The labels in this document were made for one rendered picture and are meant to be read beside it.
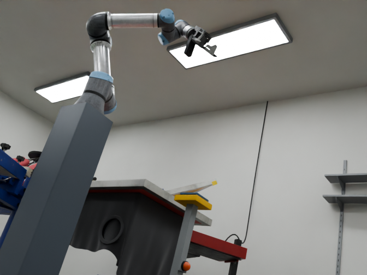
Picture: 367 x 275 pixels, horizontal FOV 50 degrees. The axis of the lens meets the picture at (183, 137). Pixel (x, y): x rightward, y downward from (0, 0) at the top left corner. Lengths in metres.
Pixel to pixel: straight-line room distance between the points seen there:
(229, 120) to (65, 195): 3.50
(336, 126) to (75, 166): 3.08
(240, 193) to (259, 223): 0.44
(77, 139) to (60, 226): 0.37
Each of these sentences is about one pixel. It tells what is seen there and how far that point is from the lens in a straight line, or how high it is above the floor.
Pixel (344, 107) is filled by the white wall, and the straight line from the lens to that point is 4.39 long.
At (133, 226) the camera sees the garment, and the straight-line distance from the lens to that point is 1.95.
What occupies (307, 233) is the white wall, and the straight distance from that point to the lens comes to 3.94.
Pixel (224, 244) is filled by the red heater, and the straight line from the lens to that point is 3.31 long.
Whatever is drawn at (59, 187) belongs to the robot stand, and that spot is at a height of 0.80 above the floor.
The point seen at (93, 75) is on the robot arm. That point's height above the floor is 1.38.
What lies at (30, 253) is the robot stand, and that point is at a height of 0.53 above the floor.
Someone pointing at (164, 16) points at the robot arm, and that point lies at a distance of 2.17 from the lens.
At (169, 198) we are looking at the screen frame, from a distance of 2.00.
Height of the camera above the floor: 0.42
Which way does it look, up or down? 25 degrees up
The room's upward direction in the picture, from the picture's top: 15 degrees clockwise
